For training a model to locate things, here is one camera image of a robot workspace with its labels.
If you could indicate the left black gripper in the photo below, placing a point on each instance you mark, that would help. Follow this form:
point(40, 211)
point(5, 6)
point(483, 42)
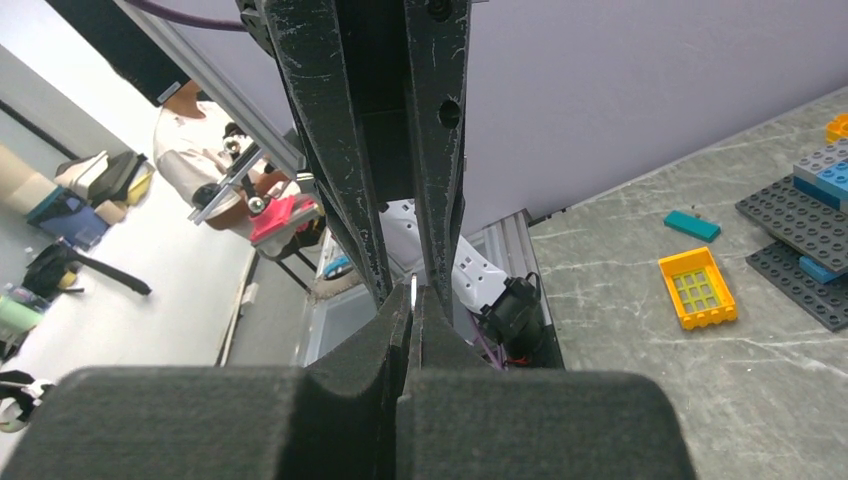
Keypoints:
point(378, 91)

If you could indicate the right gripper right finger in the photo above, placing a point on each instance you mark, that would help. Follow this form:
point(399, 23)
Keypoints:
point(459, 418)

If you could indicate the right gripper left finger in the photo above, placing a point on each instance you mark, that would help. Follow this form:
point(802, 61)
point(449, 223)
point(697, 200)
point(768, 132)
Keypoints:
point(333, 419)

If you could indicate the small silver key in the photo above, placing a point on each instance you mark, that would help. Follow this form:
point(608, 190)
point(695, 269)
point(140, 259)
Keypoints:
point(413, 291)

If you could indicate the orange lego window piece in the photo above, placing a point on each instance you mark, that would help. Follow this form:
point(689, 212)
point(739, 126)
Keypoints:
point(698, 292)

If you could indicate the seated person in background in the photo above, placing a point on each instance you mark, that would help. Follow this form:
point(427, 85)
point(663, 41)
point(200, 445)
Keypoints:
point(189, 153)

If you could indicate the teal lego brick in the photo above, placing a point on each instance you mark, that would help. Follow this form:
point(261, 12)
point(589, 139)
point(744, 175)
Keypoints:
point(692, 226)

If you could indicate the black bag on floor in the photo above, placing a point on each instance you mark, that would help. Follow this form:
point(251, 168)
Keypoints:
point(55, 269)

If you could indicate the green yellow bottle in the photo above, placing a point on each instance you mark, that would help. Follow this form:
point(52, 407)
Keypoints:
point(17, 320)

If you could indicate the blue box on floor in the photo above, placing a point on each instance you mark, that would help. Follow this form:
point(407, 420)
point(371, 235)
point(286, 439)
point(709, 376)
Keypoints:
point(67, 215)

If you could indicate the beige cardboard roll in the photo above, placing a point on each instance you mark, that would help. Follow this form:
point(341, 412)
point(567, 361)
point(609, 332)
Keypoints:
point(22, 187)

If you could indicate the dark grey lego baseplate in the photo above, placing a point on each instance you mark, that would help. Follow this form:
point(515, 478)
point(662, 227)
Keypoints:
point(807, 261)

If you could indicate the blue grey lego stack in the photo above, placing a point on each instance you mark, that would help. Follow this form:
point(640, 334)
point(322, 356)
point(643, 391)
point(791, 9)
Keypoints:
point(823, 174)

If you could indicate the orange yellow lego frame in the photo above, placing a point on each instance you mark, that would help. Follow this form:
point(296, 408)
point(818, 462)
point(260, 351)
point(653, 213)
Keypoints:
point(836, 128)

